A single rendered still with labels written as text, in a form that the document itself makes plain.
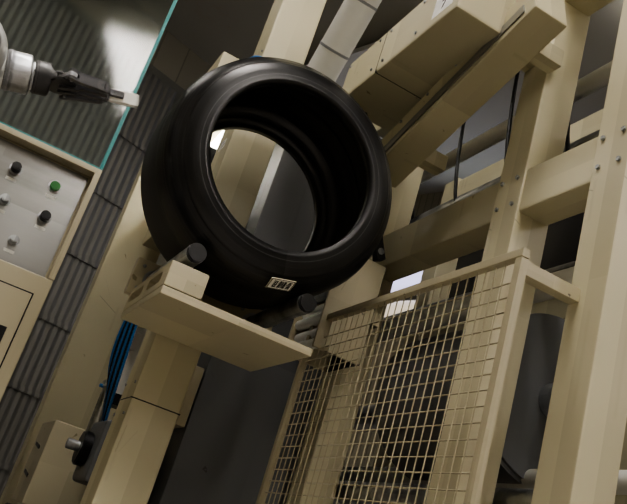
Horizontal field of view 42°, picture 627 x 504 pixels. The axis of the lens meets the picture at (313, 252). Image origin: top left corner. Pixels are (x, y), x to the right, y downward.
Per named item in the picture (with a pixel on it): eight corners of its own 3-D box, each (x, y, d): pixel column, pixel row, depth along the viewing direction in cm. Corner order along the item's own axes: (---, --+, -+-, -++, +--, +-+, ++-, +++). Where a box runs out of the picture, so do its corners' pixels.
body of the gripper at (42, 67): (37, 52, 179) (80, 63, 183) (31, 68, 186) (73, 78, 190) (32, 83, 177) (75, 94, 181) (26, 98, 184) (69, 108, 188)
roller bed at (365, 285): (282, 354, 235) (311, 261, 246) (326, 372, 240) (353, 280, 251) (312, 345, 218) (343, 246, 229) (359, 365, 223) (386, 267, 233)
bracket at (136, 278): (122, 293, 206) (136, 258, 209) (261, 351, 219) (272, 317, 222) (125, 290, 203) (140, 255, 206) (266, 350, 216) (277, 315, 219)
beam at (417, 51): (334, 103, 245) (348, 63, 251) (404, 141, 254) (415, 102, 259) (454, 4, 192) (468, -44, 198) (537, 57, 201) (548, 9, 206)
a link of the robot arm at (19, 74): (5, 59, 184) (33, 66, 187) (-1, 96, 182) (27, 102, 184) (10, 41, 177) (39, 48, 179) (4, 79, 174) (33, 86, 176)
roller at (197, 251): (165, 281, 209) (156, 295, 207) (151, 270, 208) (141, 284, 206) (211, 250, 178) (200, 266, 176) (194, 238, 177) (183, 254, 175)
